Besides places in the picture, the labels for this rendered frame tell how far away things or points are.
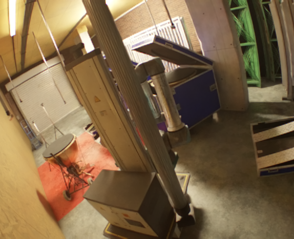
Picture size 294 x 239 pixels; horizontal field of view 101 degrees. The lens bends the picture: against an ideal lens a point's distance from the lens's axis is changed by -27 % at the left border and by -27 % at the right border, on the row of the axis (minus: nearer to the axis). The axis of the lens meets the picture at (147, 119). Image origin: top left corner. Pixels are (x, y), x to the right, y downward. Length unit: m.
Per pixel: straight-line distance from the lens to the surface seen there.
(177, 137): 1.33
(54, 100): 9.04
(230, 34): 2.93
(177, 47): 2.51
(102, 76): 1.09
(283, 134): 2.64
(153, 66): 1.23
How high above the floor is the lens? 1.69
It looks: 25 degrees down
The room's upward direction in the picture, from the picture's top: 23 degrees counter-clockwise
